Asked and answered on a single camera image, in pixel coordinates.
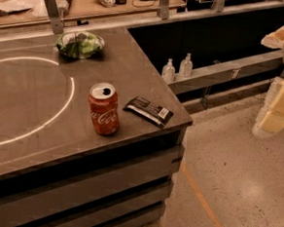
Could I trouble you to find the red coke can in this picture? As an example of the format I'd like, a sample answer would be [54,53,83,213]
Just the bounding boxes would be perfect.
[89,83,120,135]

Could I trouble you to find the green jalapeno chip bag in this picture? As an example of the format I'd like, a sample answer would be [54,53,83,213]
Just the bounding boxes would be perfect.
[55,31,105,59]

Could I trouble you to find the right clear sanitizer bottle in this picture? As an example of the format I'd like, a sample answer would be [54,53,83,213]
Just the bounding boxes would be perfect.
[179,54,194,78]

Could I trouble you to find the clear sanitizer bottle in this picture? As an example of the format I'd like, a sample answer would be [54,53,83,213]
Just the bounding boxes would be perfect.
[161,58,175,83]
[179,54,194,78]

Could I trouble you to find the left clear sanitizer bottle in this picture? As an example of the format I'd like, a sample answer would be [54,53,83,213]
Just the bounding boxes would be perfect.
[161,58,175,83]

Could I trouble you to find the black snack bar wrapper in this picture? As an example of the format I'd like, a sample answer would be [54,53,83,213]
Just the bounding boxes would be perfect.
[123,96,173,129]

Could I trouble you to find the grey drawer cabinet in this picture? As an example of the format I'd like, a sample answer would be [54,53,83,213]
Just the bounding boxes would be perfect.
[0,130,185,227]

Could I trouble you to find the white paper sheets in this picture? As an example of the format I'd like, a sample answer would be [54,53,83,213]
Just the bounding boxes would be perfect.
[0,0,41,14]

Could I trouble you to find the grey metal bracket post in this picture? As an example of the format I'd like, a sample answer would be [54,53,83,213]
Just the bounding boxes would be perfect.
[44,0,63,34]

